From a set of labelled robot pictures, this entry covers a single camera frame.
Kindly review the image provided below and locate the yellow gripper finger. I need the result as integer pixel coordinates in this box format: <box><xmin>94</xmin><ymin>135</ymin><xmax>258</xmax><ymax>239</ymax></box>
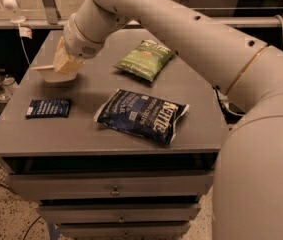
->
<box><xmin>55</xmin><ymin>37</ymin><xmax>64</xmax><ymax>55</ymax></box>
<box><xmin>53</xmin><ymin>47</ymin><xmax>83</xmax><ymax>74</ymax></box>

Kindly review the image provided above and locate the white paper bowl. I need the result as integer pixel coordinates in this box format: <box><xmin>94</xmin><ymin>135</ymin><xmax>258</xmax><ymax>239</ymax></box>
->
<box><xmin>31</xmin><ymin>65</ymin><xmax>77</xmax><ymax>83</ymax></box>

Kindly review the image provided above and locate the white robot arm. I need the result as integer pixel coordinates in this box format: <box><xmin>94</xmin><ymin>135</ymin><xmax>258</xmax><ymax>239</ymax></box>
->
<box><xmin>64</xmin><ymin>0</ymin><xmax>283</xmax><ymax>240</ymax></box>

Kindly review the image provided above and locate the blue RXBAR blueberry bar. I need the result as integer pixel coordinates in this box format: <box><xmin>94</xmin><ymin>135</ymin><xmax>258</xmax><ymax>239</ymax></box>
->
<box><xmin>26</xmin><ymin>99</ymin><xmax>71</xmax><ymax>119</ymax></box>

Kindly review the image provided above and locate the white desk lamp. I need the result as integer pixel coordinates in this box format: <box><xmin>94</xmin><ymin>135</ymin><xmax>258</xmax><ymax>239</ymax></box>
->
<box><xmin>3</xmin><ymin>0</ymin><xmax>26</xmax><ymax>25</ymax></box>

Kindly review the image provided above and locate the green Kettle chips bag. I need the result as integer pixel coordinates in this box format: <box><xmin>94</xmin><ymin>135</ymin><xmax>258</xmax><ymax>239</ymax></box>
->
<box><xmin>114</xmin><ymin>40</ymin><xmax>175</xmax><ymax>82</ymax></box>

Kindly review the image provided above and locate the grey drawer cabinet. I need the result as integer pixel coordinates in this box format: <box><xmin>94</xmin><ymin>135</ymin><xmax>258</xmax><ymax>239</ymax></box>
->
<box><xmin>0</xmin><ymin>29</ymin><xmax>228</xmax><ymax>240</ymax></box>

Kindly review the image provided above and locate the blue Kettle chips bag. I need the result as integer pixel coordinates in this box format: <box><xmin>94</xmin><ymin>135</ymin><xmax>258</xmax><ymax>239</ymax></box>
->
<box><xmin>94</xmin><ymin>89</ymin><xmax>189</xmax><ymax>145</ymax></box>

